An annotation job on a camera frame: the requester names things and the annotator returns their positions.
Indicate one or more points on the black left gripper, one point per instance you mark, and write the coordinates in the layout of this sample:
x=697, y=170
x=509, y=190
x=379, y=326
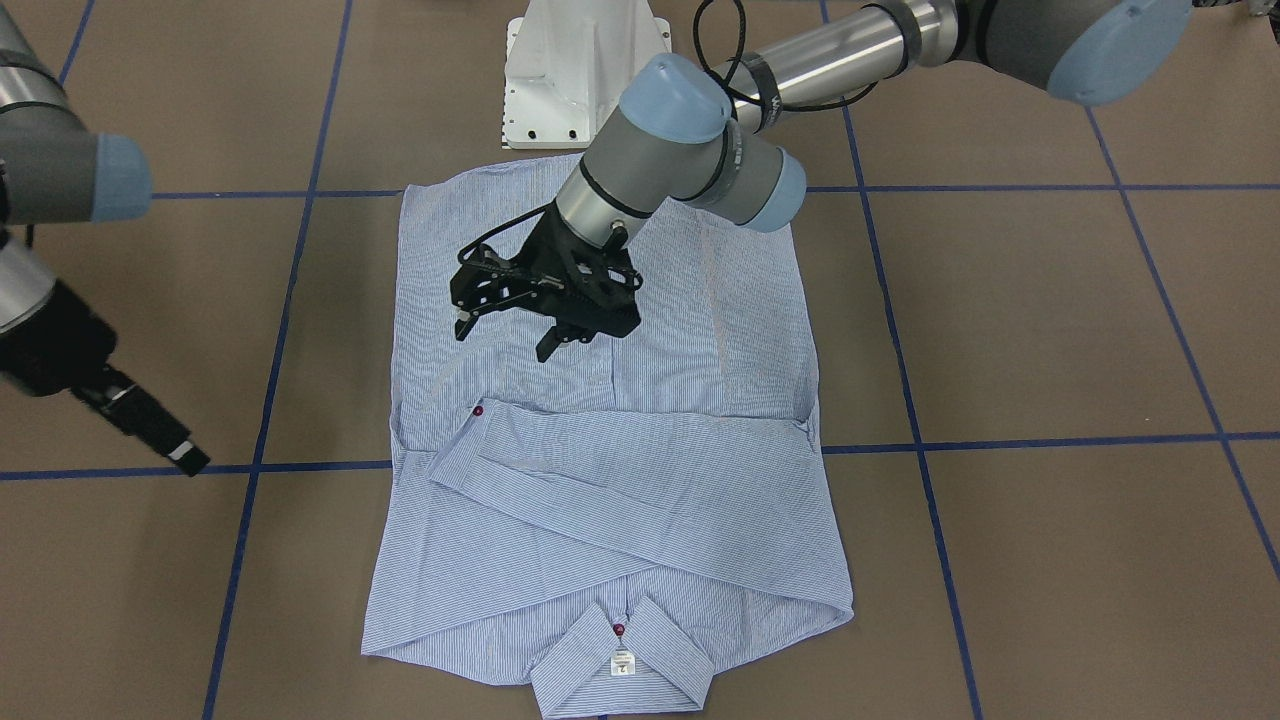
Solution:
x=533, y=250

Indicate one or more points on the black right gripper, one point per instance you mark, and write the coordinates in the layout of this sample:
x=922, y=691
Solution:
x=52, y=355

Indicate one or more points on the light blue striped shirt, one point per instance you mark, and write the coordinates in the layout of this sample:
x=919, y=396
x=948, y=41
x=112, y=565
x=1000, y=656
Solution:
x=618, y=525

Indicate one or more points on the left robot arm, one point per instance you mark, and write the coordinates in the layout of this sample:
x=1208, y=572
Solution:
x=686, y=132

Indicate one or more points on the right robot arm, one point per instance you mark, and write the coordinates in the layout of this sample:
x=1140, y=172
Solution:
x=57, y=171

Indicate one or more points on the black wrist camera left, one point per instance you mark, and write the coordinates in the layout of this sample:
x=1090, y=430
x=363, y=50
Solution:
x=486, y=283

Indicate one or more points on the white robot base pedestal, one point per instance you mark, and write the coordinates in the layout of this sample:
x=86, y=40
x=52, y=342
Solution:
x=567, y=63

